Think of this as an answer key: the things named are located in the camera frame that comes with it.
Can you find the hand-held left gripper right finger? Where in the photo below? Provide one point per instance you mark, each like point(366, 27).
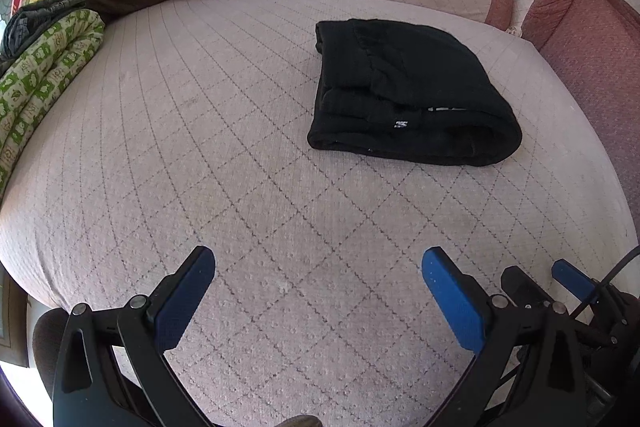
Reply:
point(452, 297)

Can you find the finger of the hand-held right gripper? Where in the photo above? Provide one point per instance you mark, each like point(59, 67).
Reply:
point(520, 287)
point(572, 279)

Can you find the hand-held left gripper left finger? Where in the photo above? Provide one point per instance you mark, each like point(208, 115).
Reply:
point(185, 297)

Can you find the black pants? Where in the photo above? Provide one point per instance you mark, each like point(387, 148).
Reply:
point(415, 82)

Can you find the pink quilted bed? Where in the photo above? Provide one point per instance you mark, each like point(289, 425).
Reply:
point(200, 157)

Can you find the dark brown chair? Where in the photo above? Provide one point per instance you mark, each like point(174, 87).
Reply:
point(47, 342)

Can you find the maroon cushion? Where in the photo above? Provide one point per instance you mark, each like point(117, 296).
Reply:
point(590, 57)

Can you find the green patterned blanket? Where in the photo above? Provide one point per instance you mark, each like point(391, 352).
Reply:
point(40, 67)

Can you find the dark grey jacket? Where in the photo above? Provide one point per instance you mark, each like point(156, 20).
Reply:
point(35, 19)

